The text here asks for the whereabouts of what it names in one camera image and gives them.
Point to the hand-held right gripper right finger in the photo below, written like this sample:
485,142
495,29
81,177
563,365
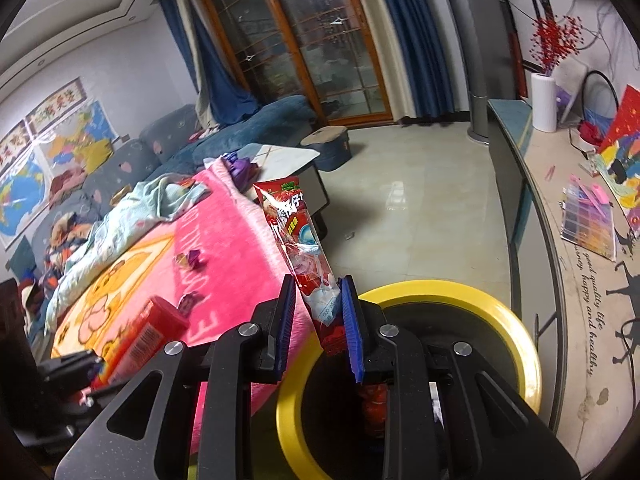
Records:
352,335

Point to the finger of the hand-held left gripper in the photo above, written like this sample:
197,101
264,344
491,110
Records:
70,367

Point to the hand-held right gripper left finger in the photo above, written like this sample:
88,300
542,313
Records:
286,330

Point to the red strawberry snack packet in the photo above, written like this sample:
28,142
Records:
295,240

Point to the yellow trash bin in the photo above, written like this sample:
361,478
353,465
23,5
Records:
500,320

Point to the dark wooden furniture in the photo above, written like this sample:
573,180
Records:
15,320

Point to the purple candy wrapper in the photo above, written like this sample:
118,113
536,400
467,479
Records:
191,303
191,258

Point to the pink printed blanket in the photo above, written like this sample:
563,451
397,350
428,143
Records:
225,240

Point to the colourful cloth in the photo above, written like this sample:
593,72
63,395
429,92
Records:
67,240

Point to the light blue printed quilt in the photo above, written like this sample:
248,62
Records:
125,220

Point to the purple toy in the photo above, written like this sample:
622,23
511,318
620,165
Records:
242,170

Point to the white top coffee table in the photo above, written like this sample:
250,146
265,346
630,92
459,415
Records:
285,160

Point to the world map poster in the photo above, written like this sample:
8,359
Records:
20,200

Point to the pink cloth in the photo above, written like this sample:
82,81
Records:
67,185

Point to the round dark blue pouf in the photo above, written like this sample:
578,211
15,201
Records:
325,147

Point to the long grey tv cabinet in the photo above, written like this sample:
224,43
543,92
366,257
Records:
530,200

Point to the colourful map poster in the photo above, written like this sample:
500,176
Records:
75,142

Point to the blue grey sofa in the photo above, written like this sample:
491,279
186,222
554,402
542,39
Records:
150,150

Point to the red patterned banner poster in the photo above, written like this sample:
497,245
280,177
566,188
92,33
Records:
12,145
55,102

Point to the pink pen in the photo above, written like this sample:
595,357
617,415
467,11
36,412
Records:
550,172

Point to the coloured paint set box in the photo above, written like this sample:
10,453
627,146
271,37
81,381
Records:
587,222

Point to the blue curtain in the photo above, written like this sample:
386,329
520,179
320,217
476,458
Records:
215,70
415,35

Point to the wooden framed glass door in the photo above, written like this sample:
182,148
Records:
310,40

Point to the white paper roll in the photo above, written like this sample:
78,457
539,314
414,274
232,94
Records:
544,102

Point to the grey column air conditioner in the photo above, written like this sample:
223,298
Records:
462,50

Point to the colourful painting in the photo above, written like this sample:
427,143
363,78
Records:
625,150

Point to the black hoop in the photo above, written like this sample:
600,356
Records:
586,95

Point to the red berry branches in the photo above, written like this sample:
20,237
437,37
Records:
552,42

